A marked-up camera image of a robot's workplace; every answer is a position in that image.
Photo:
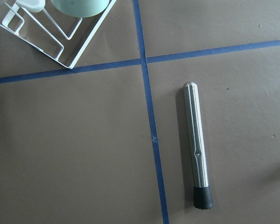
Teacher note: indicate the mint green cup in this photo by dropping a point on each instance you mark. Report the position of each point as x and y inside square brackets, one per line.
[80, 8]

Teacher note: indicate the steel muddler black tip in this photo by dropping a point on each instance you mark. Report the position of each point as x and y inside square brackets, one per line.
[202, 193]

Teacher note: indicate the white wire cup rack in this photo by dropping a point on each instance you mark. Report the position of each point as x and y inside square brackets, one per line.
[61, 37]

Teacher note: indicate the white cup on rack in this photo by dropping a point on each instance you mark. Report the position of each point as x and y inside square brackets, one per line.
[34, 6]

